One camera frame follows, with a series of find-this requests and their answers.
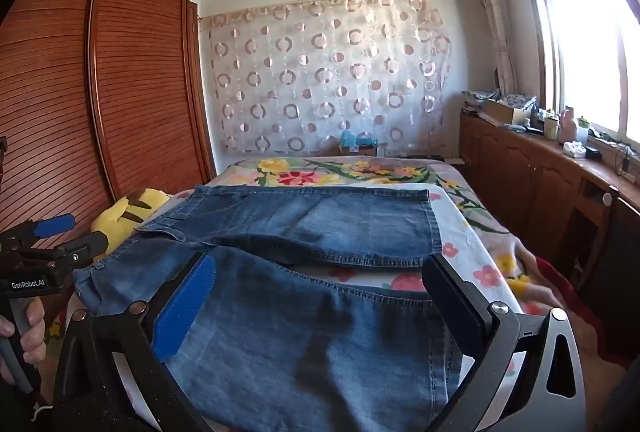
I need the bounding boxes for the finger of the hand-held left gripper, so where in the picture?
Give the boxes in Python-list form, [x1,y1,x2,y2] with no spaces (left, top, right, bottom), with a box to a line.
[10,213,77,249]
[47,231,111,264]

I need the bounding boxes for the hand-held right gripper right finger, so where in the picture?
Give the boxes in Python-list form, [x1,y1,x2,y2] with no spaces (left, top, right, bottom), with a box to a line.
[421,253,587,432]

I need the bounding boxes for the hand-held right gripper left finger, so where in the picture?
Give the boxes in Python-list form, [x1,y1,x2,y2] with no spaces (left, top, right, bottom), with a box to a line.
[51,252,217,432]

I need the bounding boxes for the blue denim pants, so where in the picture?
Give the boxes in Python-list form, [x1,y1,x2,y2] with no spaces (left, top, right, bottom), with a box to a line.
[74,185,463,430]

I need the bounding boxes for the person's left hand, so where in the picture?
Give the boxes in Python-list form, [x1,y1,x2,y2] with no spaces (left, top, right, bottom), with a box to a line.
[0,298,48,385]

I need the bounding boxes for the yellow plush toy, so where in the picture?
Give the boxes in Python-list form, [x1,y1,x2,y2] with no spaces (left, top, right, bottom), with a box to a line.
[91,187,176,260]

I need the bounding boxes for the white flower-print sheet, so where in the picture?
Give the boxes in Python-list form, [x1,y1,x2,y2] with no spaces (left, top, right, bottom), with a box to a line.
[112,182,526,425]

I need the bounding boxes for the wooden cabinet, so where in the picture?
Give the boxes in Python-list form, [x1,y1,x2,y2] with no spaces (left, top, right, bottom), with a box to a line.
[459,109,640,363]

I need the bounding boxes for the wooden louvered wardrobe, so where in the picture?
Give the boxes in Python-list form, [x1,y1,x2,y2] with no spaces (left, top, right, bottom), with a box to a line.
[0,0,218,308]

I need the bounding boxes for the floral blanket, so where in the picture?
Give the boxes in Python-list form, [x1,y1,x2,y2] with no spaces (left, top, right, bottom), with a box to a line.
[215,156,626,368]

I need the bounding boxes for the blue toy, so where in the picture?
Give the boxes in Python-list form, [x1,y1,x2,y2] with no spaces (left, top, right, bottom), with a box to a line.
[340,131,373,149]

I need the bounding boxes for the open cardboard box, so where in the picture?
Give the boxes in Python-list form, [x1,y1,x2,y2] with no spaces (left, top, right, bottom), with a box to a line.
[482,98,532,125]

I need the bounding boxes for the circle-patterned sheer curtain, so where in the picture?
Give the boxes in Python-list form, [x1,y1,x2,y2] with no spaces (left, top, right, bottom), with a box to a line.
[199,0,451,158]

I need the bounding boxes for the white window curtain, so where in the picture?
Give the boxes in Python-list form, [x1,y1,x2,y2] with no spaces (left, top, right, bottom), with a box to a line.
[470,0,517,96]

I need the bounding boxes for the window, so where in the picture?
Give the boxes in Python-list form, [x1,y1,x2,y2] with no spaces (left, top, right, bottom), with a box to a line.
[515,0,640,153]

